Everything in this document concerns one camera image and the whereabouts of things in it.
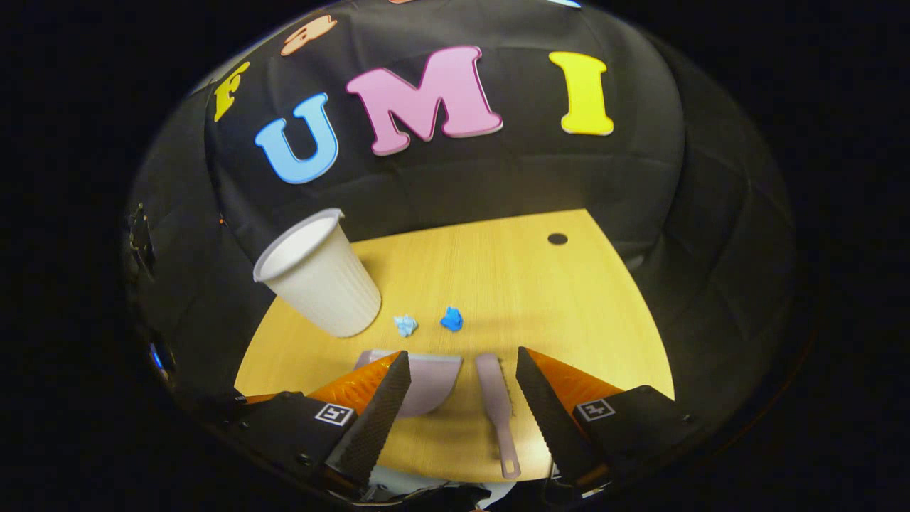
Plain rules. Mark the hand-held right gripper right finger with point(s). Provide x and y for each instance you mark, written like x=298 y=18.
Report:
x=558 y=427

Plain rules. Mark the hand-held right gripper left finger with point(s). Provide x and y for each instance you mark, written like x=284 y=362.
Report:
x=373 y=427

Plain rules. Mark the small lilac broom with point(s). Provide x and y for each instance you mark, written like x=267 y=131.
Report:
x=498 y=405

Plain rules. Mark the small lilac dustpan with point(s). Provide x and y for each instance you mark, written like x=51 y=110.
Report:
x=434 y=384

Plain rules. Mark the light blue paper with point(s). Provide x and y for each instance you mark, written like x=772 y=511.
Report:
x=406 y=326

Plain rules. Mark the dark blue paper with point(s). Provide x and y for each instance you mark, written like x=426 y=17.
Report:
x=451 y=320

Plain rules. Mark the white ribbed garbage bin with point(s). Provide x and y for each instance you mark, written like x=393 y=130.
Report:
x=327 y=284

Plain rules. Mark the wooden desktop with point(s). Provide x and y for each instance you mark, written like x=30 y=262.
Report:
x=554 y=313

